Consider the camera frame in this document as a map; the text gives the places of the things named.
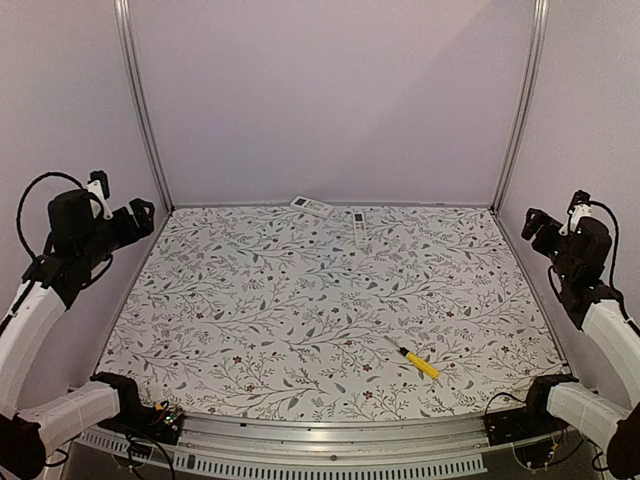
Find floral patterned table mat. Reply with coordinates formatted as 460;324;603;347
98;206;568;422

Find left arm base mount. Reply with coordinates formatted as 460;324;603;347
90;372;184;446

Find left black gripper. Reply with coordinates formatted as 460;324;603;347
78;196;154;268

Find yellow handled screwdriver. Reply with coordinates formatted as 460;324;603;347
385;336;439;379

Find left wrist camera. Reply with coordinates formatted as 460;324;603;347
87;170;110;199

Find left camera cable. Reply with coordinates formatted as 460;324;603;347
15;171;91;261

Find camera cable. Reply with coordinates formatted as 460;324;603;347
587;199;621;291
15;171;91;261

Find right camera cable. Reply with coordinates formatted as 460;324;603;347
587;199;621;291

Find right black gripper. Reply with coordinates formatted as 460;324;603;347
522;208;577;284

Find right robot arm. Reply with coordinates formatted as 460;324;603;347
516;203;639;479

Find aluminium frame post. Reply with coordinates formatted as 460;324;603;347
113;0;175;213
491;0;549;216

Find front aluminium rail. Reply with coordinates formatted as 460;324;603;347
69;412;571;479

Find white air conditioner remote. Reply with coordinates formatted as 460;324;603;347
352;211;369;249

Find left aluminium frame post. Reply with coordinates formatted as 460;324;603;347
113;0;175;213

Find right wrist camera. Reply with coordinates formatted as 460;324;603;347
570;190;591;209

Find right aluminium frame post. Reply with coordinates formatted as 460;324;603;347
491;0;549;216

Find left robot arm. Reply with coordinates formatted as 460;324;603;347
1;186;155;479

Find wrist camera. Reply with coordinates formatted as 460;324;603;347
570;190;591;209
87;170;110;199

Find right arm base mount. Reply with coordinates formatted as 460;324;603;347
483;374;578;470

